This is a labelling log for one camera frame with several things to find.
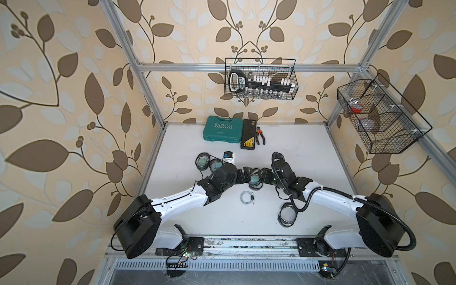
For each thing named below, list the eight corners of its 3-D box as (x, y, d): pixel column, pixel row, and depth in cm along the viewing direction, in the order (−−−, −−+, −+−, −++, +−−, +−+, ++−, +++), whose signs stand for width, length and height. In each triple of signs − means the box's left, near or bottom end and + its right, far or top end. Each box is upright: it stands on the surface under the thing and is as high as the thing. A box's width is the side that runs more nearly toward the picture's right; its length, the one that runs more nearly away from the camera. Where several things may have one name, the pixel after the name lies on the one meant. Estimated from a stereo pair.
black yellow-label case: (239, 148, 109) (239, 146, 108) (242, 121, 125) (242, 119, 123) (255, 150, 109) (255, 147, 107) (256, 122, 124) (256, 120, 122)
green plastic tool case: (203, 143, 112) (202, 138, 108) (206, 121, 125) (205, 116, 121) (242, 143, 112) (243, 138, 108) (242, 121, 125) (242, 115, 121)
